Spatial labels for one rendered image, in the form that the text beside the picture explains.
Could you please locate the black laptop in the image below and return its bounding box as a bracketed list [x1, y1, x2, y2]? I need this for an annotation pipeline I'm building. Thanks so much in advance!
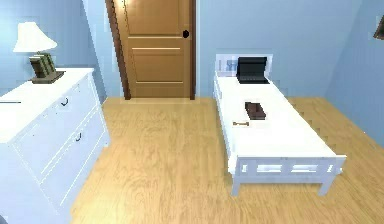
[235, 56, 271, 85]

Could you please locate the white bed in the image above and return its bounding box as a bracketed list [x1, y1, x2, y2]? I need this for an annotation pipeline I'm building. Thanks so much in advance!
[213, 53, 348, 198]

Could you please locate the dark brown box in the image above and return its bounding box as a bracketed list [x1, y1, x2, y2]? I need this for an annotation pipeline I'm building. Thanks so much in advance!
[244, 101, 267, 121]

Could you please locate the white shade table lamp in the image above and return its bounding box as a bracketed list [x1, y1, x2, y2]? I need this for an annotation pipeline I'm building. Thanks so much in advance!
[12, 21, 66, 85]

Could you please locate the brown wooden room door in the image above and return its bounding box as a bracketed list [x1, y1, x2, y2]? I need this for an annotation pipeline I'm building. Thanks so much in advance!
[105, 0, 197, 101]

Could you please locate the white chest of drawers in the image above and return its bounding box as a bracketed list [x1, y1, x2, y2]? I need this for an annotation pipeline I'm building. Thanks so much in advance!
[0, 67, 111, 224]

